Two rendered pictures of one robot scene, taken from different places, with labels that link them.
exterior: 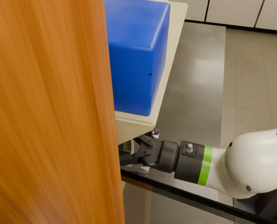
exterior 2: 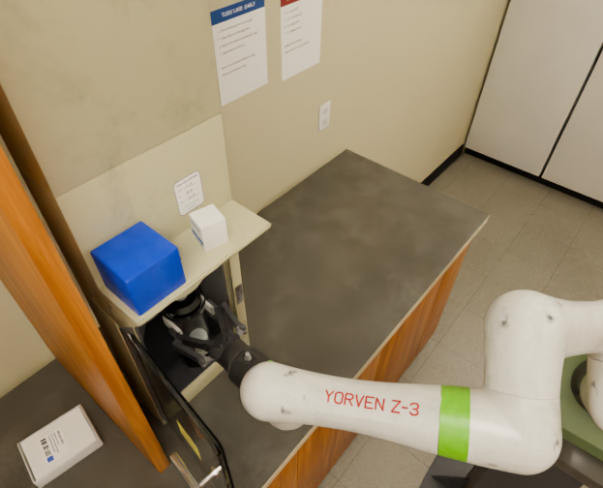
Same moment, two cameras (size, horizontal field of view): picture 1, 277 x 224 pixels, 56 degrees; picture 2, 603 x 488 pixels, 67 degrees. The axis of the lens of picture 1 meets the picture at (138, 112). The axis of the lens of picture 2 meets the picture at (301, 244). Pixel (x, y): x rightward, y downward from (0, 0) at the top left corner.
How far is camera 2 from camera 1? 0.60 m
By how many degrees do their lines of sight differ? 17
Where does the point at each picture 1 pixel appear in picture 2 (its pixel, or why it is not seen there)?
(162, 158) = (224, 355)
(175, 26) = (232, 247)
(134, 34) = (128, 267)
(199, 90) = (380, 295)
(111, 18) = (130, 249)
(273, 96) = not seen: hidden behind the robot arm
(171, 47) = (208, 267)
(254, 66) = (592, 281)
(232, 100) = not seen: hidden behind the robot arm
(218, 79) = (416, 289)
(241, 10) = not seen: outside the picture
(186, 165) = (237, 371)
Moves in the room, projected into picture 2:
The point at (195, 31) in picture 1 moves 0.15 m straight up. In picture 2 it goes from (437, 209) to (446, 179)
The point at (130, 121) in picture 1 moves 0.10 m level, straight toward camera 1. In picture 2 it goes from (129, 315) to (86, 364)
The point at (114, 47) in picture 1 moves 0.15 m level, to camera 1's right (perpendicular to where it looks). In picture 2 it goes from (112, 272) to (193, 307)
